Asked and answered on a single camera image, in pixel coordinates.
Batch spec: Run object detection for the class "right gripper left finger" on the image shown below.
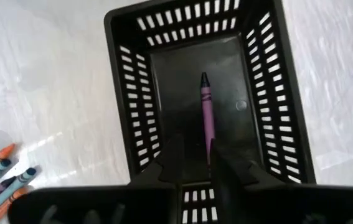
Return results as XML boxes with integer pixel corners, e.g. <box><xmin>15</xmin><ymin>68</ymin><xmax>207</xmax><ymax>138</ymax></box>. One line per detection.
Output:
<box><xmin>128</xmin><ymin>133</ymin><xmax>186</xmax><ymax>188</ymax></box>

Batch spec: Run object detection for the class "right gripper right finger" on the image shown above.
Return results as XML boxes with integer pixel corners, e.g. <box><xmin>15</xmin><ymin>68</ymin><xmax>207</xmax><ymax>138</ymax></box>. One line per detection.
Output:
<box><xmin>209</xmin><ymin>139</ymin><xmax>289</xmax><ymax>188</ymax></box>

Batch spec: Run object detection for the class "black slotted plastic basket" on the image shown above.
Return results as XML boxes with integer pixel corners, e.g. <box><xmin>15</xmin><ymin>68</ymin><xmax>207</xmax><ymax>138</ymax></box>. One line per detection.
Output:
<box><xmin>103</xmin><ymin>0</ymin><xmax>317</xmax><ymax>224</ymax></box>

